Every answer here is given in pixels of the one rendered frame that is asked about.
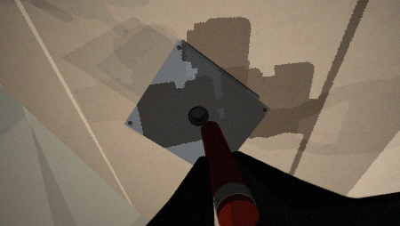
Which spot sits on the grey square panel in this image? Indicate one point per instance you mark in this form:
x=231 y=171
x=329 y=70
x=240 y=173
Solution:
x=188 y=91

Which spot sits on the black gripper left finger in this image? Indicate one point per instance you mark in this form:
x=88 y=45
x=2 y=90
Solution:
x=192 y=202

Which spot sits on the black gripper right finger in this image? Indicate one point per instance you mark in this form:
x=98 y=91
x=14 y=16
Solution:
x=285 y=200

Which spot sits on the dark red peg with grey band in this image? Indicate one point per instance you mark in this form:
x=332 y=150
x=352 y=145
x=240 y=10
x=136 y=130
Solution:
x=234 y=204

